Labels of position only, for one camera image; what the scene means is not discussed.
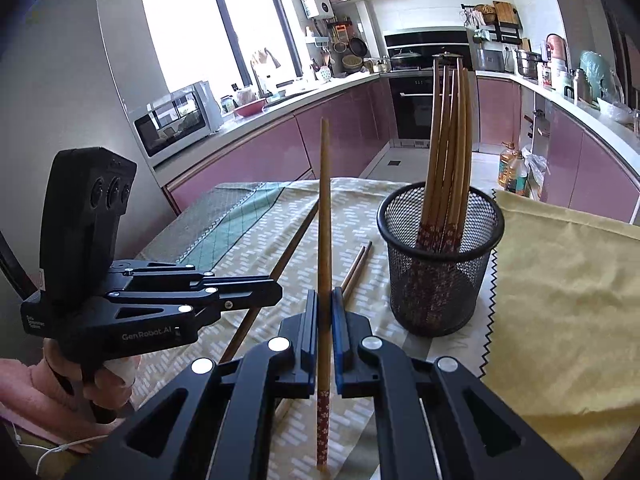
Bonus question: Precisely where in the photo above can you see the wooden chopstick with floral end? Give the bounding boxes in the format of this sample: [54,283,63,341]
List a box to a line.
[316,117,333,478]
[345,241,374,297]
[341,245,367,291]
[219,199,321,364]

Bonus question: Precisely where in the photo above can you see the white countertop oven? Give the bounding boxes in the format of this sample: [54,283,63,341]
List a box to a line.
[132,80,221,157]

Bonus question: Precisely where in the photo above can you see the white plastic bag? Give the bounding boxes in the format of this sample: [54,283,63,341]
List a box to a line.
[522,147,551,196]

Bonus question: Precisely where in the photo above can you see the black built-in oven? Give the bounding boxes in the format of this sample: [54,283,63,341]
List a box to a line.
[387,71,478,147]

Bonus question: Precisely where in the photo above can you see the green beige patterned tablecloth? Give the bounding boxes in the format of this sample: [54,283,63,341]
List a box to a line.
[127,177,496,480]

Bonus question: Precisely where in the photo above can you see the black mesh utensil holder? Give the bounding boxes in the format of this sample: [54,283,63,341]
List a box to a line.
[377,182,505,337]

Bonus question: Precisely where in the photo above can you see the black wok with lid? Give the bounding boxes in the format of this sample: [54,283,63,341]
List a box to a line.
[389,47,423,70]

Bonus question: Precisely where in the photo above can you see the black wall rack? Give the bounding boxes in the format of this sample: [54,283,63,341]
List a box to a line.
[461,2,523,45]

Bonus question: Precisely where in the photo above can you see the white plastic container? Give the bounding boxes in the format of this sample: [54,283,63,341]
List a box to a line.
[550,57,573,88]

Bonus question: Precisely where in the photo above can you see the yellow cooking oil bottle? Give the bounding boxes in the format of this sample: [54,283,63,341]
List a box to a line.
[498,142,518,188]

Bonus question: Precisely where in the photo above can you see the two cooking oil bottles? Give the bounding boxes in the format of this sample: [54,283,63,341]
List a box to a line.
[510,152,532,197]

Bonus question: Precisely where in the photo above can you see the silver countertop appliance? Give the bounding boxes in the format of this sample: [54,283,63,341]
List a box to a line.
[475,47,506,72]

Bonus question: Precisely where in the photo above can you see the hanging kitchen utensils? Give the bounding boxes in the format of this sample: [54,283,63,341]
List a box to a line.
[327,20,353,46]

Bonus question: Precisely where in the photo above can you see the black range hood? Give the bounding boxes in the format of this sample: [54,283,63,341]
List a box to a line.
[383,30,473,58]

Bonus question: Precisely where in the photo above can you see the steel thermos flask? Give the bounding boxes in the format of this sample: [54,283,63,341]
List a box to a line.
[572,67,593,103]

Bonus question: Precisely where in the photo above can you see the yellow zigzag-edged cloth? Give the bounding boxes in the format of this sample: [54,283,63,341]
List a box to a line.
[480,189,640,480]

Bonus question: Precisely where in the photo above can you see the steel stockpot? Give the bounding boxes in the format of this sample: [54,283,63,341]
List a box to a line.
[515,49,543,80]

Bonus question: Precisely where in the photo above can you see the white cable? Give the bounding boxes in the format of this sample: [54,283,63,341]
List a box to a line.
[12,422,106,468]

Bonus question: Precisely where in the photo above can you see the hanging cloth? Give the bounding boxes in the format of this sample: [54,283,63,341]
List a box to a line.
[250,47,282,81]

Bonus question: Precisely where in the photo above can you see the person's left forearm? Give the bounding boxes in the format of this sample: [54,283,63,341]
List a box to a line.
[0,357,121,443]

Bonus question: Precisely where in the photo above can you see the pink kettle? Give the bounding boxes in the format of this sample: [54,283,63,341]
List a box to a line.
[546,34,571,63]

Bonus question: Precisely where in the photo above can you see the pink bowl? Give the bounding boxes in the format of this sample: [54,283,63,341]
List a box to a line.
[234,97,266,117]

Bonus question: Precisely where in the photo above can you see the pink base cabinet run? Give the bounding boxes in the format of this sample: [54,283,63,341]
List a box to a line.
[475,77,640,223]
[165,77,396,213]

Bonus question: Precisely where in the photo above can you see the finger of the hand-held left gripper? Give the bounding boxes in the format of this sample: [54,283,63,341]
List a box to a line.
[102,279,283,321]
[107,259,217,289]

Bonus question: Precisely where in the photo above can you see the bundle of wooden chopsticks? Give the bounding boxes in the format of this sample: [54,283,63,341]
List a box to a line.
[414,52,475,331]

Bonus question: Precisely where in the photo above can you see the white kitchen countertop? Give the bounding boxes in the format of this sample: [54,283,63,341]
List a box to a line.
[150,67,640,181]

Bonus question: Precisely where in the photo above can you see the person's left hand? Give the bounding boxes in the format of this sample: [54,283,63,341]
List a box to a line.
[42,337,137,423]

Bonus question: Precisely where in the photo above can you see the teal rounded container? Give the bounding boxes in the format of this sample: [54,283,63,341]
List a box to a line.
[580,50,626,101]

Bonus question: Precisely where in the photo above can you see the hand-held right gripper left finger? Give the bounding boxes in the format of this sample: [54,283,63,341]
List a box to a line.
[65,289,321,480]

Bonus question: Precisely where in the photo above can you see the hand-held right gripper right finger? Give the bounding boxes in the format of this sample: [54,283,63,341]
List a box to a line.
[330,286,583,480]

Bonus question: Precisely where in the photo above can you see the dark-framed kitchen window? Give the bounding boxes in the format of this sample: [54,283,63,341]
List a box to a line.
[137,0,303,111]

